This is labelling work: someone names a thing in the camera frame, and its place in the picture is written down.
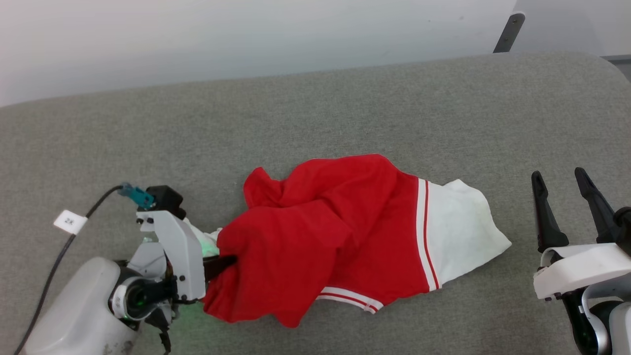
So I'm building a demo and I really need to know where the white paper cable label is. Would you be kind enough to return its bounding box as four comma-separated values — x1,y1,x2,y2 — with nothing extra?
53,210,88,235

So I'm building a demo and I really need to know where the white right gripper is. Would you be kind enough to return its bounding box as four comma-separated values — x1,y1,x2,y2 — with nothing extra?
531,167,631,301

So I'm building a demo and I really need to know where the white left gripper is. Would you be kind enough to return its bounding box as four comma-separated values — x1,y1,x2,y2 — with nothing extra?
136,210,238,302

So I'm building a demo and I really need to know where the red and white jersey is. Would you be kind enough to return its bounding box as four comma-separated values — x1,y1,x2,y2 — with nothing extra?
185,154,512,328

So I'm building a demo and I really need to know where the grey metal furniture leg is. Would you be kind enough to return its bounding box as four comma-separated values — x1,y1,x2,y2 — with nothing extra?
493,12,526,54

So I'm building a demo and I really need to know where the black cable with teal plug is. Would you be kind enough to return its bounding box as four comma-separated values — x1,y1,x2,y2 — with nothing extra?
14,182,156,355

